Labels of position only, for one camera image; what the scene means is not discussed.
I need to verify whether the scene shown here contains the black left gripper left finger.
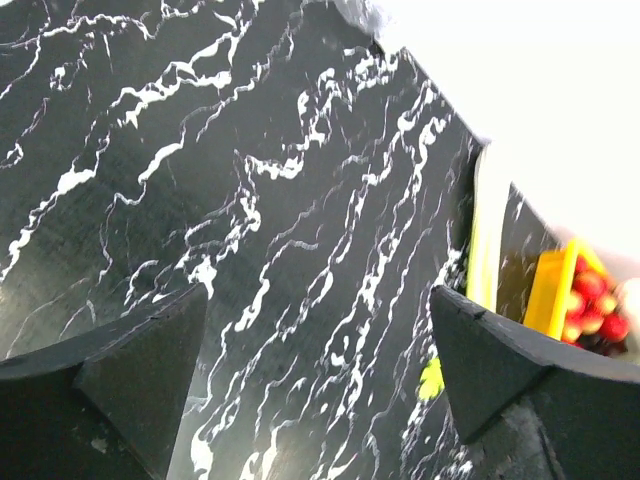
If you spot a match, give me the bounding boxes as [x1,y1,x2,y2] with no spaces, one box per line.
[1,286,208,479]

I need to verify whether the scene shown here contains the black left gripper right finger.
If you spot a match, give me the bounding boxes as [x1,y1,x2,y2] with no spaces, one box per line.
[430,286,639,479]

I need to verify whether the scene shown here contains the dark grape bunch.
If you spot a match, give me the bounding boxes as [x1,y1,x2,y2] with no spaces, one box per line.
[576,334,628,358]

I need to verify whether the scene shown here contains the yellow plastic tray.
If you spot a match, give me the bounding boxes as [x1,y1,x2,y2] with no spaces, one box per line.
[523,238,609,340]

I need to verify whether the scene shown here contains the red strawberries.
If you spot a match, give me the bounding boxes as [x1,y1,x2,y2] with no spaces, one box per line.
[561,255,630,345]

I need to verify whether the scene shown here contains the celery stalk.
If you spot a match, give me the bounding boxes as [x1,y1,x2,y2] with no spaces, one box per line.
[417,142,511,401]

